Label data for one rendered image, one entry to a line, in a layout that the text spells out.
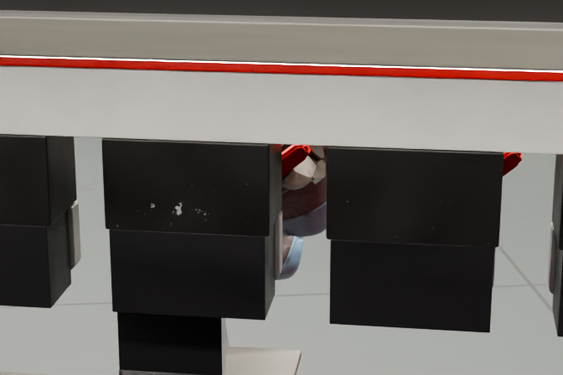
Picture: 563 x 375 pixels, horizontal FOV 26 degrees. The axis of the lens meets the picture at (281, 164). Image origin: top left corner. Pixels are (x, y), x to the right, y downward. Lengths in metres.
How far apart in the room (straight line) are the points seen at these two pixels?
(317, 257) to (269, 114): 3.60
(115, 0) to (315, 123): 0.25
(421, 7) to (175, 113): 0.31
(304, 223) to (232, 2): 0.65
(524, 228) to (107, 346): 1.92
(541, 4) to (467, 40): 0.06
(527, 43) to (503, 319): 3.36
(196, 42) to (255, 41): 0.04
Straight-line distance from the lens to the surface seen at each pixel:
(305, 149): 1.16
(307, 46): 0.82
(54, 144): 1.12
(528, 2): 0.84
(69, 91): 1.08
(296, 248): 1.95
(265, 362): 1.44
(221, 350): 1.16
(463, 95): 1.03
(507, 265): 4.63
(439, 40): 0.81
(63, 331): 4.05
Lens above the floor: 1.61
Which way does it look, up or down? 16 degrees down
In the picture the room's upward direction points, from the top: straight up
